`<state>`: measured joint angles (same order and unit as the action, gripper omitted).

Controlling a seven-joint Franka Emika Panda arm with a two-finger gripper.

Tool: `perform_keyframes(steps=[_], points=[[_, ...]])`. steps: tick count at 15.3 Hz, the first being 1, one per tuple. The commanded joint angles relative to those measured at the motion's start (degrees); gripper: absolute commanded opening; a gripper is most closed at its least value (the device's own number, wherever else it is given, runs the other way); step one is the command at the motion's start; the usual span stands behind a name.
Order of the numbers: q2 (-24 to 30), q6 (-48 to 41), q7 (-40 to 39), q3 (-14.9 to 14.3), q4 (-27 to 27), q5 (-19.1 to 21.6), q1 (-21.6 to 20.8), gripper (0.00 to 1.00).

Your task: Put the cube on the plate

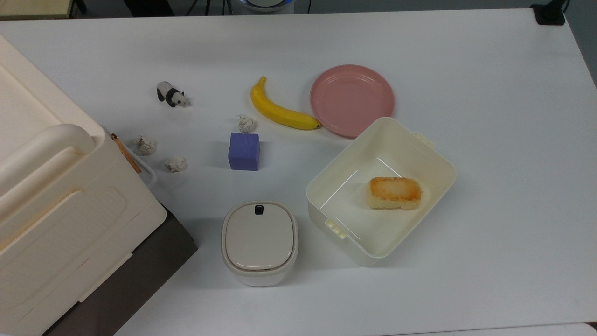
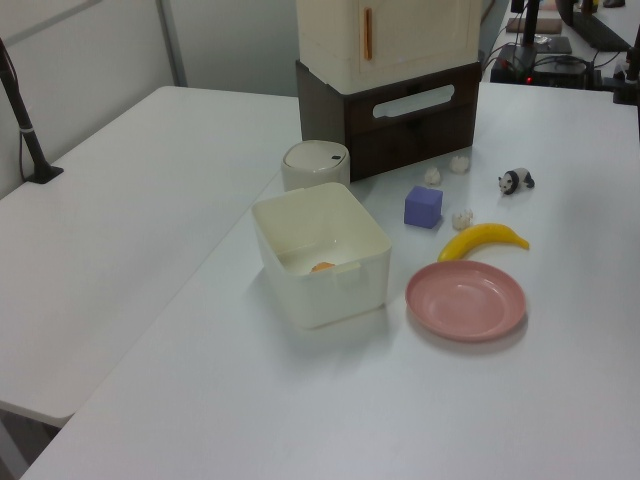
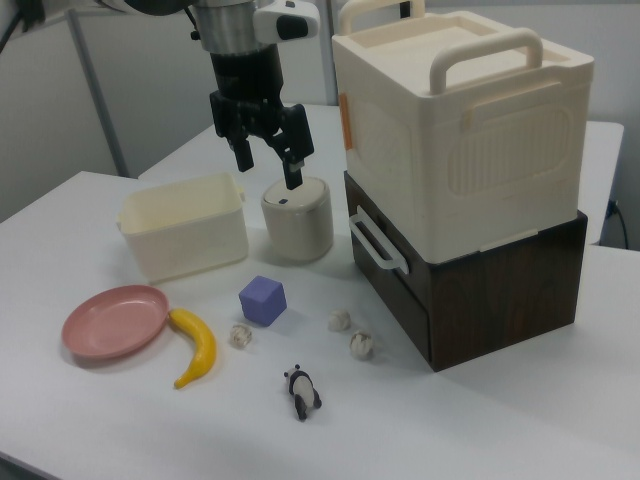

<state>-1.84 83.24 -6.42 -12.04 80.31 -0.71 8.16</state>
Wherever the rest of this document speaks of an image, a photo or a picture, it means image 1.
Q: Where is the purple foam cube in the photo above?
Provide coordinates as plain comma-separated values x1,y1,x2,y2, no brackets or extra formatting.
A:
228,132,260,171

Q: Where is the pink round plate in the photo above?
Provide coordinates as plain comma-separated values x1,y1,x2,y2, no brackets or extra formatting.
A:
310,64,396,139

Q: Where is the cream open plastic bin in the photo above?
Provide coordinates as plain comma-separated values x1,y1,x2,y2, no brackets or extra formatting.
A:
306,117,458,267

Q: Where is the yellow banana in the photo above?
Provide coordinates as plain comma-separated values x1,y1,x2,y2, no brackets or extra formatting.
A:
250,76,322,131

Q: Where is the small beige lidded trash can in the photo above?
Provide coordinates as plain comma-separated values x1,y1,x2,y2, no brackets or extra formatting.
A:
221,201,299,287

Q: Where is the toasted bread piece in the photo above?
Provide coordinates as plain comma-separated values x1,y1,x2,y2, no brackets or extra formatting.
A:
367,176,423,210

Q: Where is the small panda figurine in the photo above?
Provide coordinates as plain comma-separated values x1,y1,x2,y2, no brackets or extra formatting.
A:
156,81,191,108

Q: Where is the orange tag strip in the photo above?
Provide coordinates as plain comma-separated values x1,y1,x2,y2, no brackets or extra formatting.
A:
111,134,142,174

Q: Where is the large cream storage box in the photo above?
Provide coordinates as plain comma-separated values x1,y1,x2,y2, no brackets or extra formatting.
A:
0,35,167,336

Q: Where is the black table clamp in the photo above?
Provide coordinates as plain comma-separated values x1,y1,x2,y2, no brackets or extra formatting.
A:
531,0,570,26

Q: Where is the yellowish wooden desk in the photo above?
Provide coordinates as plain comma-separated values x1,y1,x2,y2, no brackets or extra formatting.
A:
0,0,77,20

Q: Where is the white drawer handle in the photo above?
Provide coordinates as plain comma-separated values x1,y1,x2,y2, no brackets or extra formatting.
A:
104,126,158,188

